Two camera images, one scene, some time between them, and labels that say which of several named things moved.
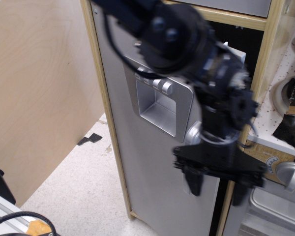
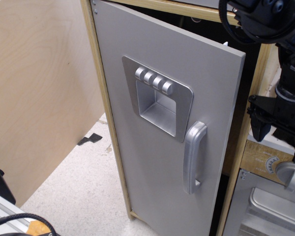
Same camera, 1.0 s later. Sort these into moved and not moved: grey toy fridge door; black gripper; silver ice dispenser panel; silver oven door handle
Moved: black gripper
Not moved: grey toy fridge door; silver ice dispenser panel; silver oven door handle
